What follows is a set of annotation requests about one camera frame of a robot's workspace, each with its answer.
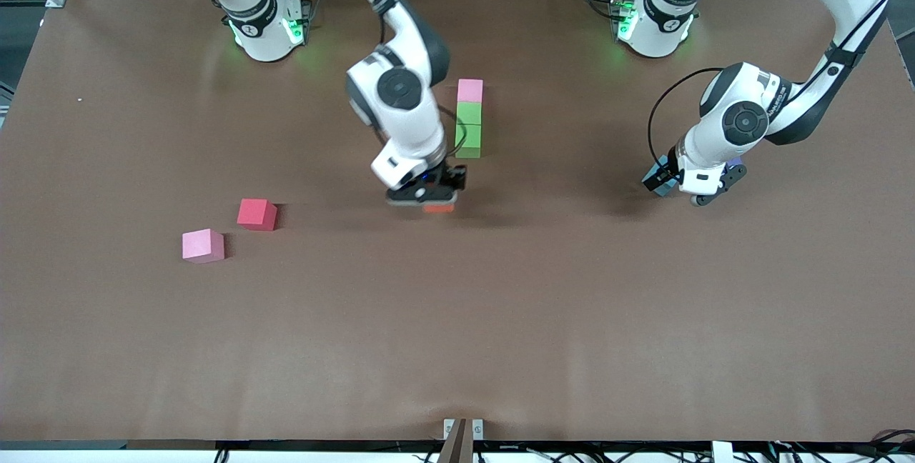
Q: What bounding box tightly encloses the light blue foam cube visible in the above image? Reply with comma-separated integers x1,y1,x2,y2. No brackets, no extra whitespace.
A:
641,154,677,199

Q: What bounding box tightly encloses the brown table cover mat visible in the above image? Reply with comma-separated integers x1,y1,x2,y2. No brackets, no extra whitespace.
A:
0,0,915,444

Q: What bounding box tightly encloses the crimson pink foam cube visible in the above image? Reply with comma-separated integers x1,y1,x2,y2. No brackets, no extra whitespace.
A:
237,198,278,232

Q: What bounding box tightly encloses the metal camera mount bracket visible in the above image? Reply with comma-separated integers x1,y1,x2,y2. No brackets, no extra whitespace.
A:
437,417,485,463

